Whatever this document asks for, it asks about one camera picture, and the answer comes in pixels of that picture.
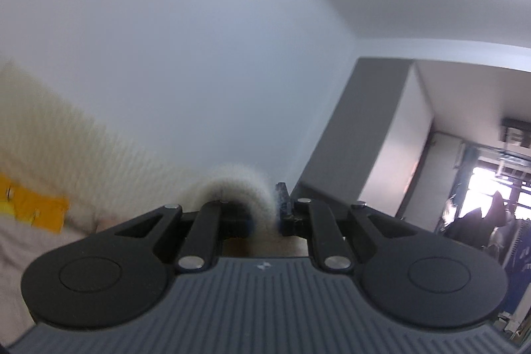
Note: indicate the grey bed sheet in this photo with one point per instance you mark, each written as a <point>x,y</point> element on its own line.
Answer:
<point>29,267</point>

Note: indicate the white fluffy garment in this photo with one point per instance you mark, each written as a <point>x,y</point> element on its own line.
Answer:
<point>238,186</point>

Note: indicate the dark hanging clothes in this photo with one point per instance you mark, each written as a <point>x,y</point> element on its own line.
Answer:
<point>477,225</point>

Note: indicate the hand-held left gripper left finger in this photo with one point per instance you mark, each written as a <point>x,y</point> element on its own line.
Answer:
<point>245,227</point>

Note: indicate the cream quilted headboard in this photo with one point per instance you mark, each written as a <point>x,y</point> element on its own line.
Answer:
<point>79,155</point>

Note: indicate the yellow cloth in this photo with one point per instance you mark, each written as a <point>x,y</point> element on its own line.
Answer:
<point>31,202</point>

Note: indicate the bright window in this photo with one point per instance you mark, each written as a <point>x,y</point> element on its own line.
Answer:
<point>483,188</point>

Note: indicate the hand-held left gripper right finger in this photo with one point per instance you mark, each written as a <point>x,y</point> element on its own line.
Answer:
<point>283,209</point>

